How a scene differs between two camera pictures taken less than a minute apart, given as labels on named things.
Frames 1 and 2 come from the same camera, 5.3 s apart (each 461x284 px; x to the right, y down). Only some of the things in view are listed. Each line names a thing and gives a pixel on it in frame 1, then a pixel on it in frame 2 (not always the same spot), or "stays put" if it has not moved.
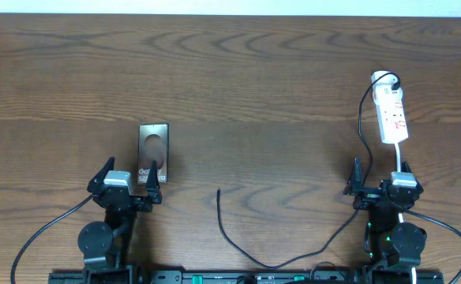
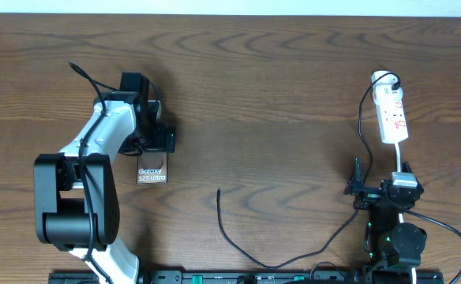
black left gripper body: (140, 207) -> (154, 137)
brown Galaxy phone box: (153, 141) stays put
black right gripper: (354, 185) stays put
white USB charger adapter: (382, 89) stays put
